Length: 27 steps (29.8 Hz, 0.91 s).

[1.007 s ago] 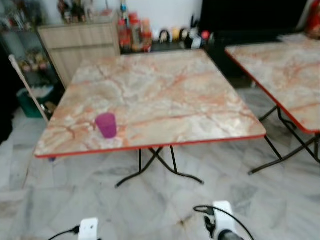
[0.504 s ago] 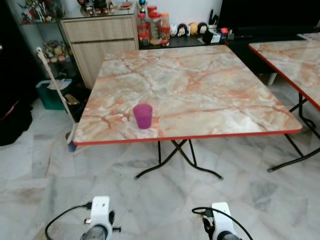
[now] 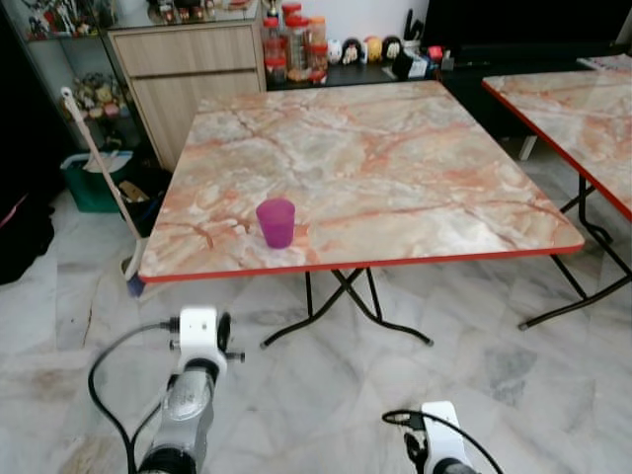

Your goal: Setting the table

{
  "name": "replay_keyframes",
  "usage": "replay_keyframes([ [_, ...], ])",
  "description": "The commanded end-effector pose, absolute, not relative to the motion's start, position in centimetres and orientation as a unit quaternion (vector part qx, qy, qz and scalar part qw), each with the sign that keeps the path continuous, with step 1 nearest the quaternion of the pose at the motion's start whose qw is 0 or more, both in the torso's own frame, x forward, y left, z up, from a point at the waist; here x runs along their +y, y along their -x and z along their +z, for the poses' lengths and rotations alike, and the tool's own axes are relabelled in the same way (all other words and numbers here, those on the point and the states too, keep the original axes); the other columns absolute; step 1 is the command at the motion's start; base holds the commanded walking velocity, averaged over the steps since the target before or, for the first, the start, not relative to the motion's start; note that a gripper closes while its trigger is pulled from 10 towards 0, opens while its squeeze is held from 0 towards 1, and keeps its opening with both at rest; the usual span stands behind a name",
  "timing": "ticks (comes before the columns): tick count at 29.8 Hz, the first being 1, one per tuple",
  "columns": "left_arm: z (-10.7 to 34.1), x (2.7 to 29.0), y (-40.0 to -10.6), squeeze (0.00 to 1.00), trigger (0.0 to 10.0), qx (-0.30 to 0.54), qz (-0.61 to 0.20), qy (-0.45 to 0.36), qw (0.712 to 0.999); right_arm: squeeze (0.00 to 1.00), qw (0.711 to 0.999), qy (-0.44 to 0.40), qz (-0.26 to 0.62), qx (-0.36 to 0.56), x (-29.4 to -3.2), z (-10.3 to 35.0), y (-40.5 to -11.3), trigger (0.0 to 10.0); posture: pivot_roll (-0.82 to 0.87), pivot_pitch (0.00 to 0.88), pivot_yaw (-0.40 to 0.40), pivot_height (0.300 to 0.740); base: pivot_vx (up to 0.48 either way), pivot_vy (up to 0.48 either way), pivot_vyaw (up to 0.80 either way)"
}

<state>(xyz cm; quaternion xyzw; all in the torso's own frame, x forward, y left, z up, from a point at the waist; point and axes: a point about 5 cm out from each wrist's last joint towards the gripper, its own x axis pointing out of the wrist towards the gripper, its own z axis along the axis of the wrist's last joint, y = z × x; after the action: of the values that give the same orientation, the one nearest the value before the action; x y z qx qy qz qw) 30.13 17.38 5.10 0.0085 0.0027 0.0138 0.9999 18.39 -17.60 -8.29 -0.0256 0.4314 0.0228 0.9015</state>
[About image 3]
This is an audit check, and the purple plastic cup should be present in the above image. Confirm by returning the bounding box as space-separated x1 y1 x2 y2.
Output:
256 197 297 250

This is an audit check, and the small brown box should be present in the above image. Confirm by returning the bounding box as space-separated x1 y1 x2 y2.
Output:
118 179 150 204

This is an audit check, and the green plastic bin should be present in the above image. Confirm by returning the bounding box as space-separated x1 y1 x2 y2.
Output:
60 150 135 214

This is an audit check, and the black bag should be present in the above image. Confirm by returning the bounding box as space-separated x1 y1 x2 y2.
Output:
0 191 56 287

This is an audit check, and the marble pattern folding table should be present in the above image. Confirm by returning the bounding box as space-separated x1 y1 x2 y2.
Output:
482 67 632 332
138 81 587 350

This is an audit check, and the light wooden cabinet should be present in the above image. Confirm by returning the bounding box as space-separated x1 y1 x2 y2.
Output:
107 20 269 172

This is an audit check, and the glass display shelf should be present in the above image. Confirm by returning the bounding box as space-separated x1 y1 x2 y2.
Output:
18 0 131 181

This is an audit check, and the tall red lidded jar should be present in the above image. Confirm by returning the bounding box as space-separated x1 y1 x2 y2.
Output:
285 14 313 83

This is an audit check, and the black and white box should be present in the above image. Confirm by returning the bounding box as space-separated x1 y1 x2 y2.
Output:
392 45 441 81

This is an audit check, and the printed magazine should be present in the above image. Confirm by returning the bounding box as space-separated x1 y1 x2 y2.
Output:
577 53 632 73

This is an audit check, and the black low console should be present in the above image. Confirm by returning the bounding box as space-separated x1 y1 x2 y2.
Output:
267 43 632 112

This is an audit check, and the black television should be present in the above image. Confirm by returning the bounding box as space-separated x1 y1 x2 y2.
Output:
423 0 632 50

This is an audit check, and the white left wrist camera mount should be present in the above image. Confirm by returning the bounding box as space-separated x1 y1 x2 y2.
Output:
177 305 230 377

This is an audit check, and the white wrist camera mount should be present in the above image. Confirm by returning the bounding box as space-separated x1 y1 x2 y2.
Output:
421 400 468 471
177 305 230 377

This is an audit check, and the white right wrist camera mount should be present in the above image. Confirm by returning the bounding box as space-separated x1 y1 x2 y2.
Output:
421 400 468 471

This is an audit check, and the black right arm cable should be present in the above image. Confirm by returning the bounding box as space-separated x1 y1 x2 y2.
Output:
382 408 506 474

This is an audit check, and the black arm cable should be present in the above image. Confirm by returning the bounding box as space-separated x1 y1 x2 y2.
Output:
382 408 506 474
88 318 182 474

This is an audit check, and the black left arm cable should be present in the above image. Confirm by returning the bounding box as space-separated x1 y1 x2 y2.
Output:
88 318 182 474

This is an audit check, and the white handled mop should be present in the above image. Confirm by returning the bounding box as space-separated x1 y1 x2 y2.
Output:
60 86 151 298

